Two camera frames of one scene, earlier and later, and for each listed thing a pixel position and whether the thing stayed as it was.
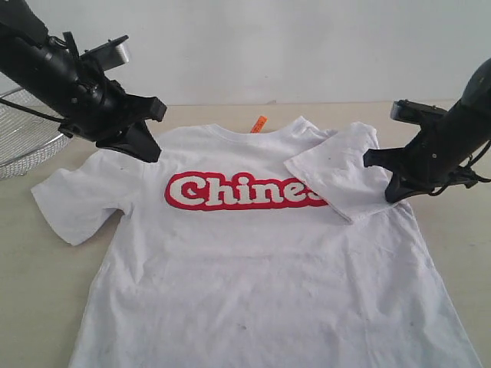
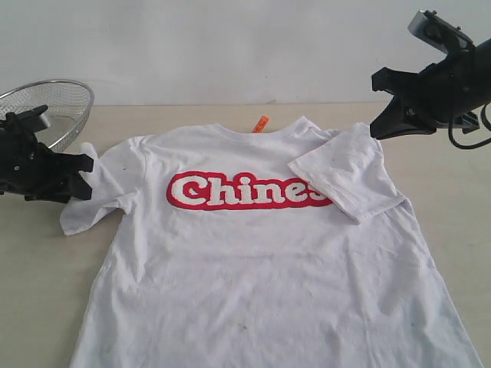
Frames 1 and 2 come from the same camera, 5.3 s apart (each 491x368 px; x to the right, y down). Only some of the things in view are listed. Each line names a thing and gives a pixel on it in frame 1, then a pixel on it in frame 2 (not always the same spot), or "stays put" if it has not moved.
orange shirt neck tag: [258, 125] stays put
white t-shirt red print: [275, 248] stays put
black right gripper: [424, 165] to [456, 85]
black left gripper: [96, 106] to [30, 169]
